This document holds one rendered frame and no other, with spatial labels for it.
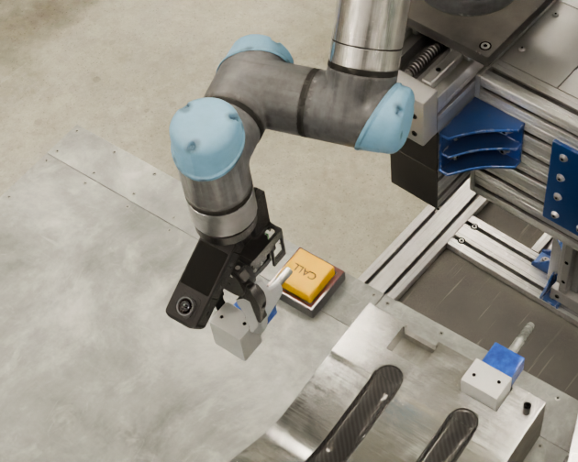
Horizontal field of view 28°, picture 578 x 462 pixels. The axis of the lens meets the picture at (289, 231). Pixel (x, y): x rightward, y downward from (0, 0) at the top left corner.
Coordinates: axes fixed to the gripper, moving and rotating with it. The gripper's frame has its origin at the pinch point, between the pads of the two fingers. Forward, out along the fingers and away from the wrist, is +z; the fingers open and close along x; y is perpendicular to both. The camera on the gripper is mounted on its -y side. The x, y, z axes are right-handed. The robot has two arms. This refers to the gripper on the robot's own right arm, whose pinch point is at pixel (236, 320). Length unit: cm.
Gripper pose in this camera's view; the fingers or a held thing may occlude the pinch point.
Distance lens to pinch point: 144.1
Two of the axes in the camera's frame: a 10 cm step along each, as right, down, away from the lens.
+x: -8.0, -4.4, 4.1
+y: 5.9, -6.8, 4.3
